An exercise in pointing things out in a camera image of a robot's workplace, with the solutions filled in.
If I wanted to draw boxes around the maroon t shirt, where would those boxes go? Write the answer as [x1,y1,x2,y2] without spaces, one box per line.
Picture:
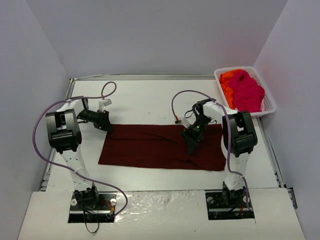
[98,124,226,172]

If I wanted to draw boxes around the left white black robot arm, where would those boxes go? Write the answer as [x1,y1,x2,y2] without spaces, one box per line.
[45,98,114,209]

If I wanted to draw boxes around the orange t shirt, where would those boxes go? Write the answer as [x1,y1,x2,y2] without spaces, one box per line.
[219,69,241,110]

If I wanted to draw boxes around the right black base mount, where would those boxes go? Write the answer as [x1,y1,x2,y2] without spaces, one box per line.
[205,190,255,221]

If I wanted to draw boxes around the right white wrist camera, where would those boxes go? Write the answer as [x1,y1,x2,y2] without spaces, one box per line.
[175,117,191,128]

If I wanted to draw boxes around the thin black cable loop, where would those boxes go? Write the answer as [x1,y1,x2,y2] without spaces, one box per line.
[83,209,101,235]

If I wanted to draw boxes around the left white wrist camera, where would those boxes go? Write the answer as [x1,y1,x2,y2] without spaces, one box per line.
[98,99,112,112]

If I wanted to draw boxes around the pink t shirt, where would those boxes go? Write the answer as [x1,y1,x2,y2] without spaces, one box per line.
[228,69,265,113]

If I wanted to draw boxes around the white plastic basket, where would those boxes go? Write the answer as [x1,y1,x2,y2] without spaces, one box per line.
[214,66,276,118]

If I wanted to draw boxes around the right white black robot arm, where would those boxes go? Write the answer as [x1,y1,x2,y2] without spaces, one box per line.
[181,99,258,207]

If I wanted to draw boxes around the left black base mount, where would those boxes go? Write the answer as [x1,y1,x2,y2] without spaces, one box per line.
[68,192,117,224]

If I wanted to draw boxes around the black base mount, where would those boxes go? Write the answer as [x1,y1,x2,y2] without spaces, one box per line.
[205,190,255,221]
[68,192,117,224]

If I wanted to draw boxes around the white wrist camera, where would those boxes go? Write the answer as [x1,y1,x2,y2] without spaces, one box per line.
[98,99,112,112]
[175,117,191,128]

